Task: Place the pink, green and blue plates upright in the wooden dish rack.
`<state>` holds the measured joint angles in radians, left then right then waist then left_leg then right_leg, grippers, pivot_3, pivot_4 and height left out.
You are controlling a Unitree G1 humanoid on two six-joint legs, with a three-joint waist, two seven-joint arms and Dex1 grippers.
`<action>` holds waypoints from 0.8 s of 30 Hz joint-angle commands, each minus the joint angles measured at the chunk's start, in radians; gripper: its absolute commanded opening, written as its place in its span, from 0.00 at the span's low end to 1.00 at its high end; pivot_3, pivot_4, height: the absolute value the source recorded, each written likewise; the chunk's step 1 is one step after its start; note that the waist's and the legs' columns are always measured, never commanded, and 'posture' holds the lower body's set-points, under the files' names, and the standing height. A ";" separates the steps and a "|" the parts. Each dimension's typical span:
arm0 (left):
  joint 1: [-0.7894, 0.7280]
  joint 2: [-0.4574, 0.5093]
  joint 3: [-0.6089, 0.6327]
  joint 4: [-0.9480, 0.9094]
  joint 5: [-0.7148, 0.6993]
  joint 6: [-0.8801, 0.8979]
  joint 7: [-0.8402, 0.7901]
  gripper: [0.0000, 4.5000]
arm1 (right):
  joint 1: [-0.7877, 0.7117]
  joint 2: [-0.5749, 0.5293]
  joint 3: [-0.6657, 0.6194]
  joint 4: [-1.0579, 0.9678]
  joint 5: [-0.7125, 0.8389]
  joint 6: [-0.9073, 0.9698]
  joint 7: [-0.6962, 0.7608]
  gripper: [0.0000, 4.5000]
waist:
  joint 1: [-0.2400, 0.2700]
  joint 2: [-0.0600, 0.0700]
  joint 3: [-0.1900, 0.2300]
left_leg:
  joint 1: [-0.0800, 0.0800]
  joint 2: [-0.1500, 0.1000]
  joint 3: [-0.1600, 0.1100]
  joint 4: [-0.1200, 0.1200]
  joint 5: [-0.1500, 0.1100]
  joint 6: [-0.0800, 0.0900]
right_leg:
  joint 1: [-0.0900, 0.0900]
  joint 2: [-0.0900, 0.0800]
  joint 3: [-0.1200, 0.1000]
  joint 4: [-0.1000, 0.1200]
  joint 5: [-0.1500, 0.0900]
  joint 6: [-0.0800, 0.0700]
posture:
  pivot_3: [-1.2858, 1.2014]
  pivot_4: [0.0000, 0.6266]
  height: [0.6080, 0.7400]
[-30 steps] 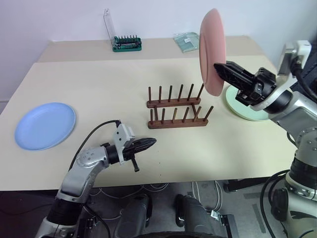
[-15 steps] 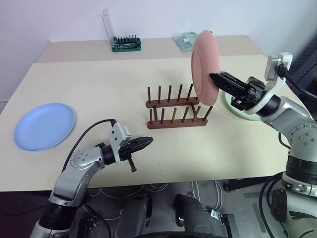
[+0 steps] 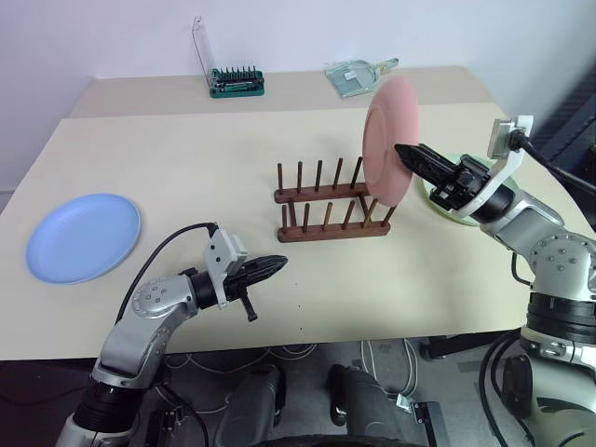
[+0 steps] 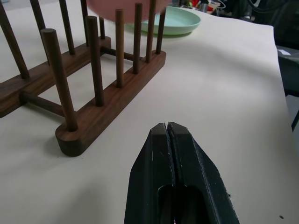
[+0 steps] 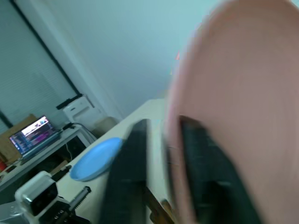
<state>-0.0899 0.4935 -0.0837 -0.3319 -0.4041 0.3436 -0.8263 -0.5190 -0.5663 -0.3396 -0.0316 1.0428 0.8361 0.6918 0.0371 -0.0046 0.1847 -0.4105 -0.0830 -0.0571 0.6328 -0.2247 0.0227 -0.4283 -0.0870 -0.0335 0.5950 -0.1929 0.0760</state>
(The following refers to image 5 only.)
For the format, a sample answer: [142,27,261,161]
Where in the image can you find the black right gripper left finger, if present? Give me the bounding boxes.
[100,118,150,224]

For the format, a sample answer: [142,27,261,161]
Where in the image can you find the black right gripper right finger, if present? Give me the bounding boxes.
[179,115,263,224]

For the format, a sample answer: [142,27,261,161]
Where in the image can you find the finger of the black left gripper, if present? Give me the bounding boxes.
[69,186,92,211]
[50,164,72,182]

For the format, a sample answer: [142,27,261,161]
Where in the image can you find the pink plate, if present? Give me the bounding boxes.
[163,0,299,224]

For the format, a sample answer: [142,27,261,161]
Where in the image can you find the white desk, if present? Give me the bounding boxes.
[0,126,98,194]

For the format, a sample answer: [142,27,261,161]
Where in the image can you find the blue plate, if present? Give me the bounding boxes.
[70,137,126,182]

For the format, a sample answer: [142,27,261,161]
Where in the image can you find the open laptop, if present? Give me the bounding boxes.
[9,115,63,161]

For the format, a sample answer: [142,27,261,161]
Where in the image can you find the beige bin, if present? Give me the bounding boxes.
[92,116,120,139]

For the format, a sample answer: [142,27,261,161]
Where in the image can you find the brown cardboard box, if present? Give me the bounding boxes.
[0,113,38,163]

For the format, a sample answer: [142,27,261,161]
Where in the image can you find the white printer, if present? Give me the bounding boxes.
[56,94,104,132]

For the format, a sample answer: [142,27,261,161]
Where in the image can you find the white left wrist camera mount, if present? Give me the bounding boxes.
[14,170,59,218]

